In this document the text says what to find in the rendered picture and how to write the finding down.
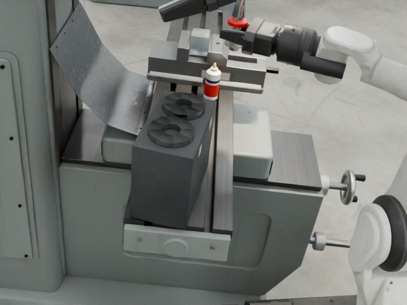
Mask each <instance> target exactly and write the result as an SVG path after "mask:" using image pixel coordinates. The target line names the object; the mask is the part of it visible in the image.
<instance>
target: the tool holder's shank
mask: <svg viewBox="0 0 407 305"><path fill-rule="evenodd" d="M246 1H247V0H237V2H235V5H234V9H233V13H232V16H233V19H234V20H235V21H239V22H240V21H243V19H244V18H245V16H246Z"/></svg>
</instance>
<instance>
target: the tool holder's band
mask: <svg viewBox="0 0 407 305"><path fill-rule="evenodd" d="M227 23H228V25H230V26H232V27H236V28H244V27H247V25H248V20H247V19H246V18H244V19H243V21H240V22H239V21H235V20H234V19H233V16H231V17H229V18H228V22H227Z"/></svg>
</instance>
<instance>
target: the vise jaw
mask: <svg viewBox="0 0 407 305"><path fill-rule="evenodd" d="M219 36H220V35H219V34H210V40H209V45H208V53H207V62H209V64H214V63H216V65H222V66H226V65H227V60H228V47H227V46H226V45H225V40H224V39H221V38H220V37H219Z"/></svg>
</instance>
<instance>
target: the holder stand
mask: <svg viewBox="0 0 407 305"><path fill-rule="evenodd" d="M215 111H216V101H215V100H209V99H204V98H201V97H199V96H197V95H194V94H191V93H183V92H179V93H175V92H171V91H166V90H164V91H163V93H162V95H161V96H160V98H159V100H158V102H157V104H156V105H155V107H154V108H153V110H152V112H151V114H150V115H149V117H148V119H147V121H146V123H145V124H144V126H143V128H142V129H141V131H140V133H139V135H138V136H137V138H136V140H135V141H134V144H133V145H132V155H131V193H130V217H133V218H137V219H140V220H145V221H150V222H153V223H158V224H161V225H166V226H171V227H174V228H179V229H185V228H186V227H187V223H188V220H189V218H190V215H191V212H192V209H193V206H194V203H195V201H196V198H197V195H198V192H199V189H200V186H201V184H202V180H203V178H204V175H205V172H206V170H207V166H208V158H209V153H210V145H211V137H212V132H213V124H214V116H215Z"/></svg>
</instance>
